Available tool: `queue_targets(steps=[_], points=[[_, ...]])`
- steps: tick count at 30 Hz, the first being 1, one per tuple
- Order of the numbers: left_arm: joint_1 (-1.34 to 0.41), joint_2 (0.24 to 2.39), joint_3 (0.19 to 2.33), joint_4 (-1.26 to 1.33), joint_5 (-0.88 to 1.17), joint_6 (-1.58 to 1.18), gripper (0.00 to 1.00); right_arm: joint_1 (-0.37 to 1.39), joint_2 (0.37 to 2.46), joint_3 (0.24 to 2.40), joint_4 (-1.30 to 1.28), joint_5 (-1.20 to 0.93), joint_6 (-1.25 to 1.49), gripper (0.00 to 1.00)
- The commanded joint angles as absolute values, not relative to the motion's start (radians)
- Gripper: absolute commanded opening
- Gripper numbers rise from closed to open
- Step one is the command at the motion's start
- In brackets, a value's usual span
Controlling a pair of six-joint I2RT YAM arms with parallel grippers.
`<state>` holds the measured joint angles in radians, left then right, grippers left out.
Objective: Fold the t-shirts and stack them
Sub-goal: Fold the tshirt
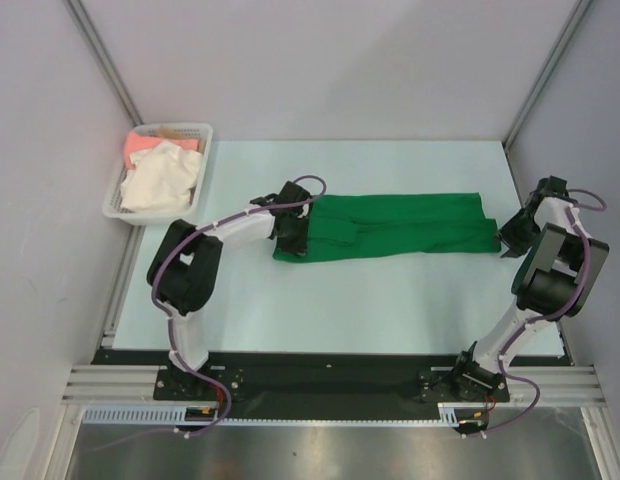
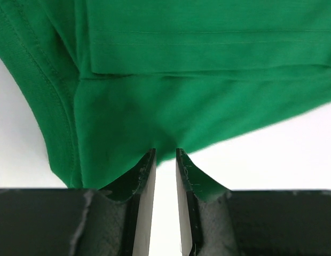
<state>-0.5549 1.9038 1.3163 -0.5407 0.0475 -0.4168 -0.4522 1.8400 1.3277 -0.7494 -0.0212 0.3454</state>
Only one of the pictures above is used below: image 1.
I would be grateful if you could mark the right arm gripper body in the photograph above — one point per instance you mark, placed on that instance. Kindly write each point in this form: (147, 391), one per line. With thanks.
(513, 232)

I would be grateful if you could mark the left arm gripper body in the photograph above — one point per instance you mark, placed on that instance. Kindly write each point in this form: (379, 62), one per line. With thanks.
(295, 237)

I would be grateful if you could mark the green t shirt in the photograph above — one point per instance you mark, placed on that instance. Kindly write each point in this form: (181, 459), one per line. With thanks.
(374, 226)

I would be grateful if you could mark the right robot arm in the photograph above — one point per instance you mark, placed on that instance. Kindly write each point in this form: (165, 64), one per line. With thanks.
(561, 263)

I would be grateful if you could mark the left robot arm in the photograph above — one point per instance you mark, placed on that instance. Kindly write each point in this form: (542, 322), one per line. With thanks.
(183, 272)

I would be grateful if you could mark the cream t shirt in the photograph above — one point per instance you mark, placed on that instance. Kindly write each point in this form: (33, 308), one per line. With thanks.
(162, 181)

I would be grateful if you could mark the white plastic basket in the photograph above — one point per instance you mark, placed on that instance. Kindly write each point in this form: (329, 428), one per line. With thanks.
(111, 207)

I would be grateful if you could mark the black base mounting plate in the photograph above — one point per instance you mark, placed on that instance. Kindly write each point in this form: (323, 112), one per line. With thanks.
(249, 375)

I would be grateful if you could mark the brown t shirt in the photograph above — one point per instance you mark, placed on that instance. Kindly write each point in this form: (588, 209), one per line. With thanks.
(185, 141)

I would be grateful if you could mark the pink t shirt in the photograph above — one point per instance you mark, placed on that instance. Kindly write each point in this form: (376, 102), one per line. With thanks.
(135, 143)

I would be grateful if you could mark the slotted grey cable duct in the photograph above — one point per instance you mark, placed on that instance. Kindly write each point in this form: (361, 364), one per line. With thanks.
(182, 416)

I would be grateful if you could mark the right vertical aluminium post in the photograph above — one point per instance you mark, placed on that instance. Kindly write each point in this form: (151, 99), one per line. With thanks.
(550, 66)

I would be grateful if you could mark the vertical aluminium post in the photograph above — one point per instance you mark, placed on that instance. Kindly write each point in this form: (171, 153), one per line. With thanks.
(103, 59)
(550, 66)

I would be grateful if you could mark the left vertical aluminium post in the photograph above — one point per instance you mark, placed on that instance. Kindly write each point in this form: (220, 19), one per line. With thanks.
(103, 59)

